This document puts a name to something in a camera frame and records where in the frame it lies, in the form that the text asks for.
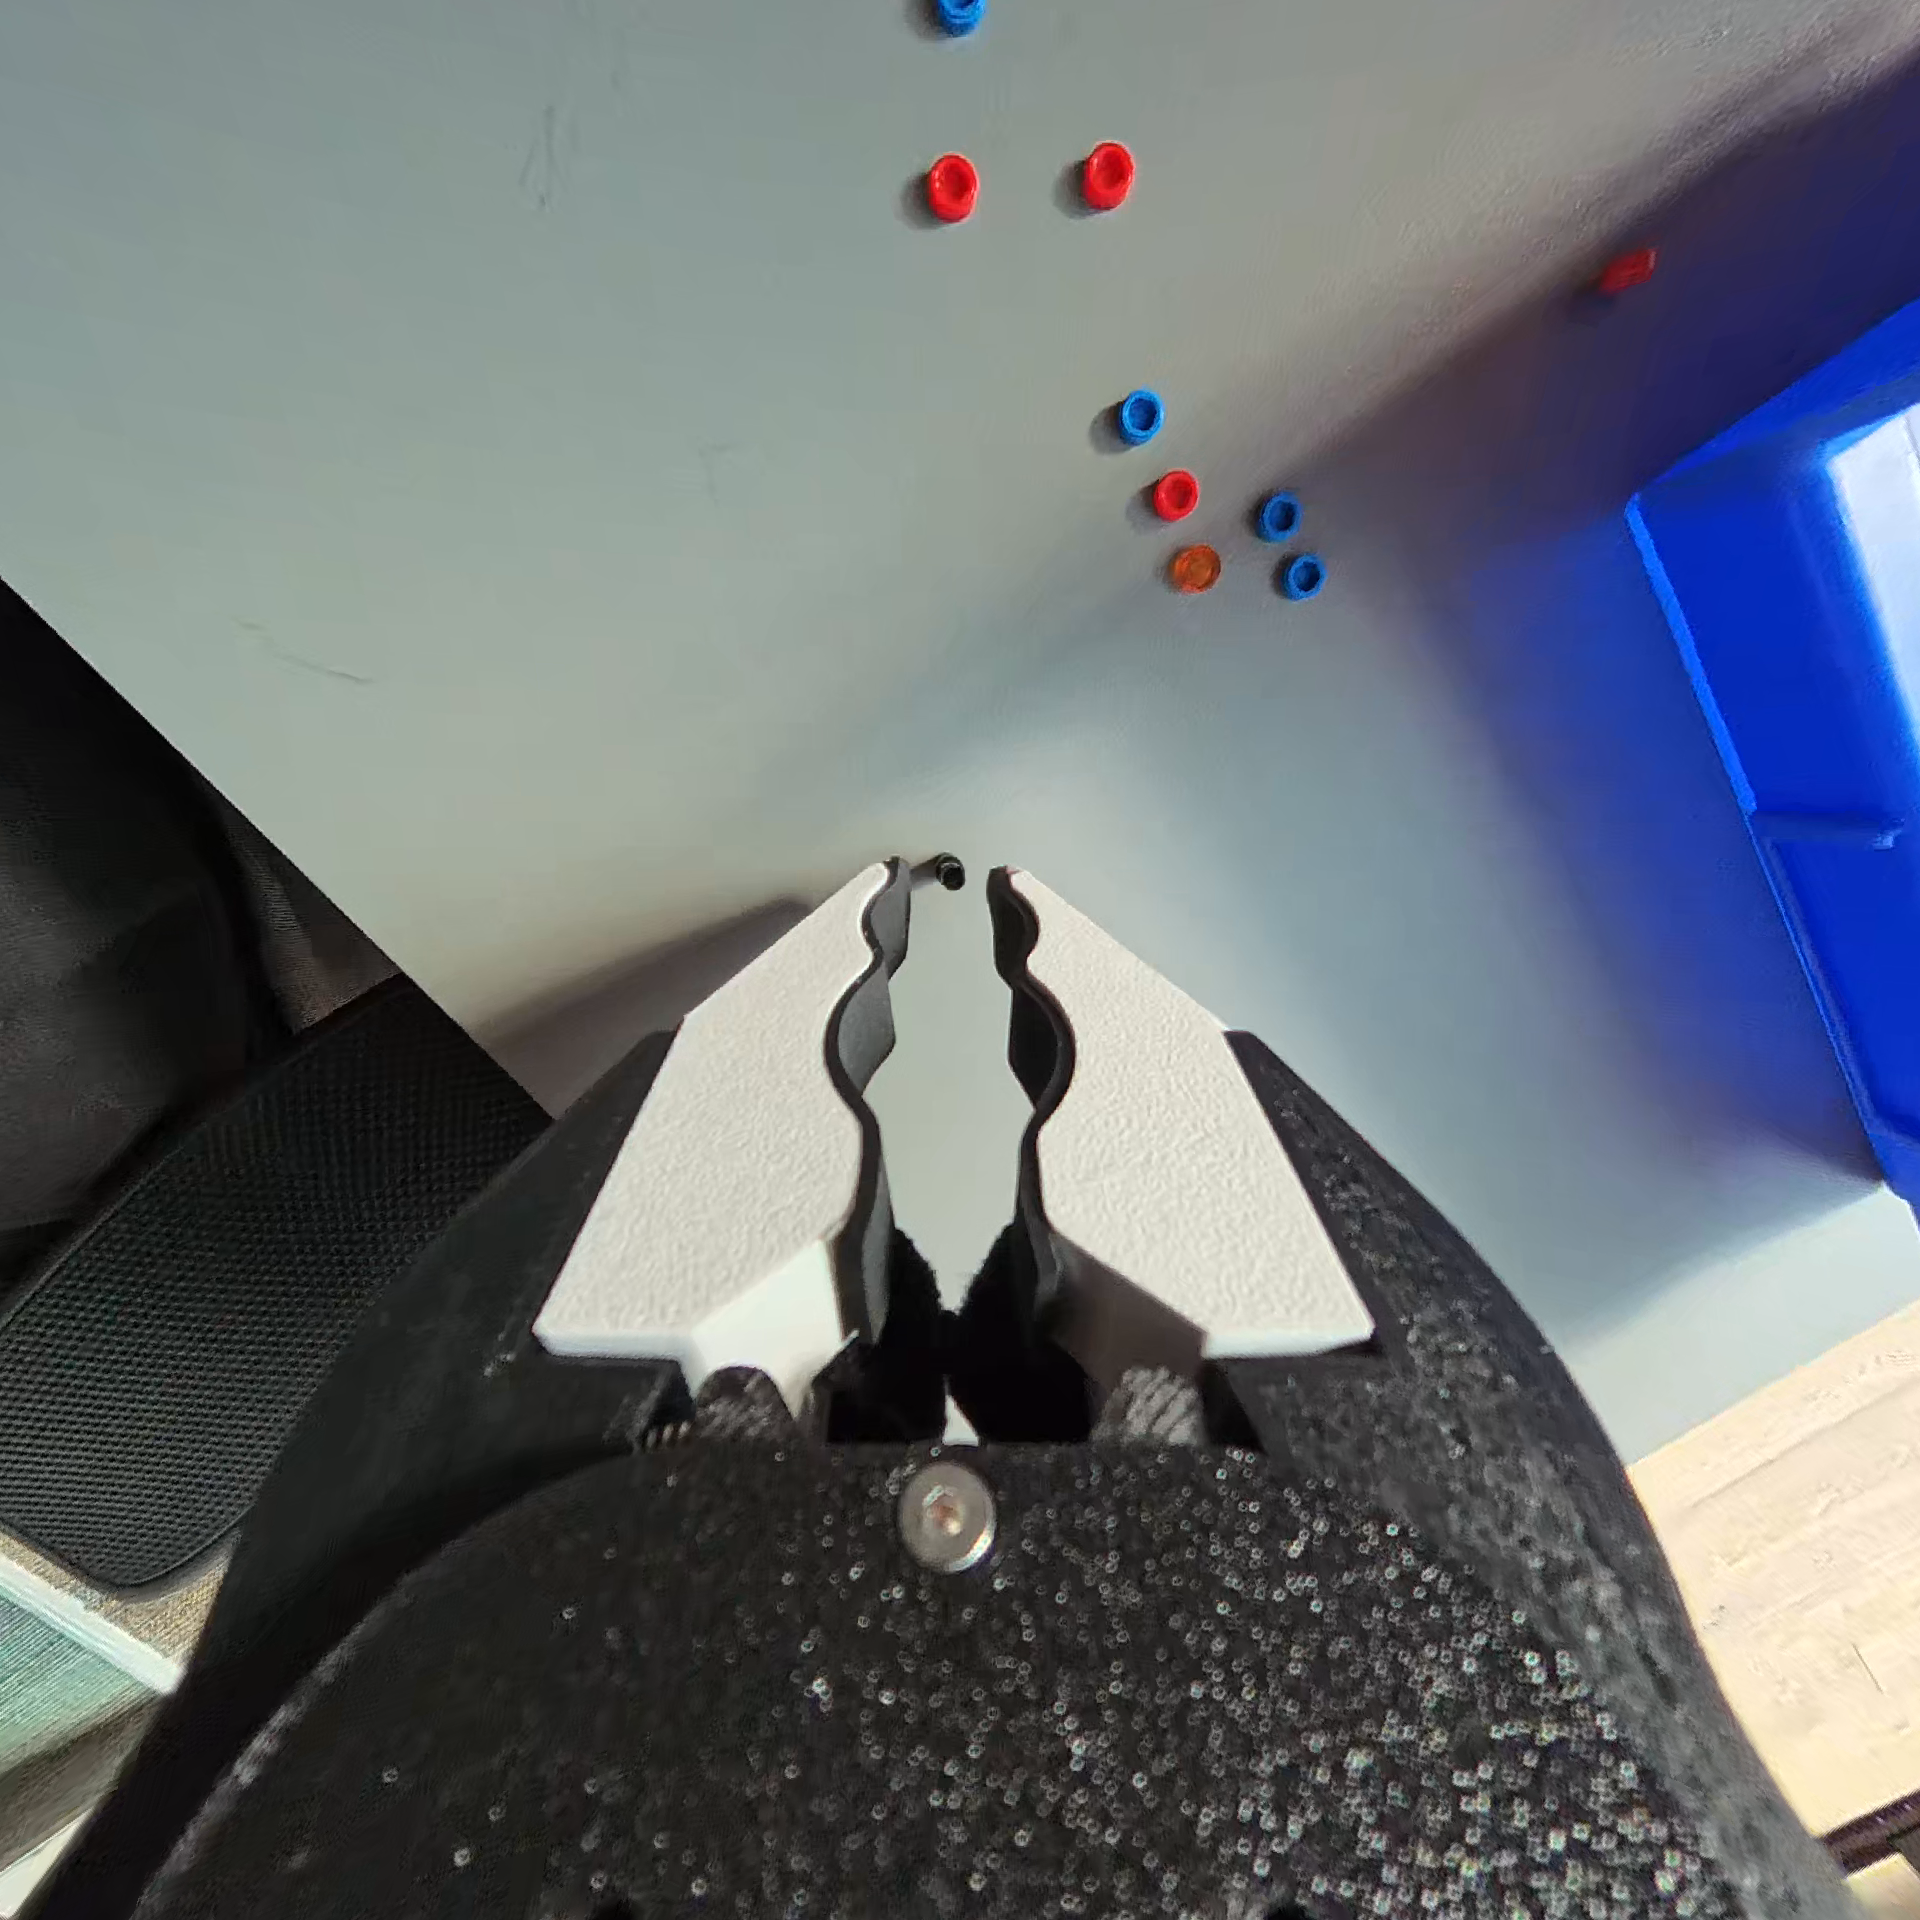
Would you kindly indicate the black lego pin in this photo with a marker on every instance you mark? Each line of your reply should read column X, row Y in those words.
column 944, row 869

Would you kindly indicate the scattered coloured round lego studs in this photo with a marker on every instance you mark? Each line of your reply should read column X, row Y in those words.
column 952, row 189

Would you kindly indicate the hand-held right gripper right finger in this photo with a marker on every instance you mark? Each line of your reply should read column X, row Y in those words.
column 1171, row 1185

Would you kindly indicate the blue plastic bin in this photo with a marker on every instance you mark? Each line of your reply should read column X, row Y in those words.
column 1830, row 721

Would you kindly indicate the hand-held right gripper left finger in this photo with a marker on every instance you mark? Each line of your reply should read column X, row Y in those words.
column 721, row 1185

